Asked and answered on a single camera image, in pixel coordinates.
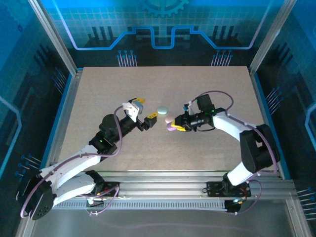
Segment wide aluminium base rail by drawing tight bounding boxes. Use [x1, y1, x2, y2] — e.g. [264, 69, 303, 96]
[69, 170, 294, 198]

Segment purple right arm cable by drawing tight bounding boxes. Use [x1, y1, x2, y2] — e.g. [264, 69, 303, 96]
[189, 90, 278, 216]

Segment aluminium side rail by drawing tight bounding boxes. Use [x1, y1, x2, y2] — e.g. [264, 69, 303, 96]
[41, 69, 83, 173]
[248, 68, 293, 180]

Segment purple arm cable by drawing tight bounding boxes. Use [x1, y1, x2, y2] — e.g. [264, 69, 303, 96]
[19, 105, 125, 218]
[189, 90, 278, 216]

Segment aluminium frame post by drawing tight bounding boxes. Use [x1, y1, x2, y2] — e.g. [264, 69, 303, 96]
[248, 0, 298, 75]
[27, 0, 79, 76]

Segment slotted grey cable duct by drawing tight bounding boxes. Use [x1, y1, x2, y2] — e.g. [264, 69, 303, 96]
[53, 198, 229, 211]

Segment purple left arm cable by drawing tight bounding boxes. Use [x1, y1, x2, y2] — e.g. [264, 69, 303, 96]
[19, 105, 125, 218]

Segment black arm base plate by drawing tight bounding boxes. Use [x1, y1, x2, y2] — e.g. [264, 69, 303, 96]
[75, 181, 121, 198]
[206, 181, 251, 198]

